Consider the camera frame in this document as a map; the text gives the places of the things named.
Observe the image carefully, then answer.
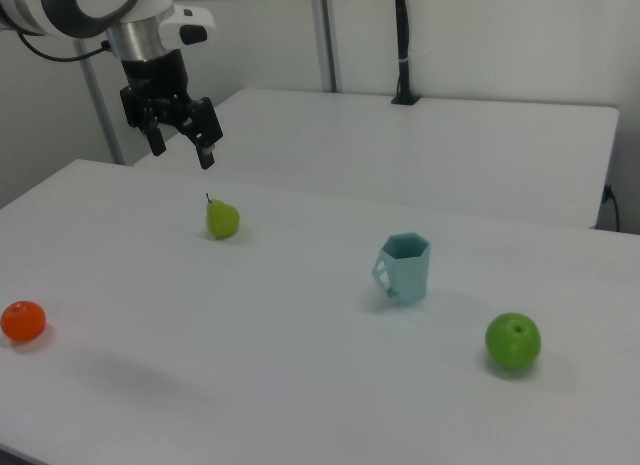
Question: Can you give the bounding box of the orange fruit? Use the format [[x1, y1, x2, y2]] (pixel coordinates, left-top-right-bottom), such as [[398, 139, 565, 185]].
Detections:
[[0, 300, 47, 342]]

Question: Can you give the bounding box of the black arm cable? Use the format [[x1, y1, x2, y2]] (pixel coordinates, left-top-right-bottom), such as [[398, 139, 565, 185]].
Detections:
[[17, 31, 112, 64]]

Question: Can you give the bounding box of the black pole with clamp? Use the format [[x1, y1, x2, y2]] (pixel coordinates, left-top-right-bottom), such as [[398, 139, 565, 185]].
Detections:
[[390, 0, 422, 107]]

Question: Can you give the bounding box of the grey metal frame post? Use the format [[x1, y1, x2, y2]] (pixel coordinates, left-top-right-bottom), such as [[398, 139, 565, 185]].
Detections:
[[308, 0, 342, 93]]

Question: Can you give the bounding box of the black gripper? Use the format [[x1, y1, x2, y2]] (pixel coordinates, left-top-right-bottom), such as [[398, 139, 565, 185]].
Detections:
[[119, 48, 225, 172]]

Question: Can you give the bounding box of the white side table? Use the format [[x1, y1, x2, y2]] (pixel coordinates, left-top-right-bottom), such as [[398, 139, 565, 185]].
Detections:
[[132, 87, 621, 230]]

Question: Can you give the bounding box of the light blue hexagonal mug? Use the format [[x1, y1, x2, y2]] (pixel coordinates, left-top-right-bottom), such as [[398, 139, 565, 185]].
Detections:
[[370, 232, 432, 303]]

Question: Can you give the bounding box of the black cable with plug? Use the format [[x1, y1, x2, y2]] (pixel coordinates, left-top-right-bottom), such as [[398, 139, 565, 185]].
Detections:
[[601, 183, 622, 233]]

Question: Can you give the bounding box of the green pear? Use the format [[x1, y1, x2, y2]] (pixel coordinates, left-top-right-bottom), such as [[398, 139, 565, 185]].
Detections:
[[204, 193, 241, 241]]

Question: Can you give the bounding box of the green apple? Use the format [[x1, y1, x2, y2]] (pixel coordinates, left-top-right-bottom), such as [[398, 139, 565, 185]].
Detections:
[[484, 312, 543, 370]]

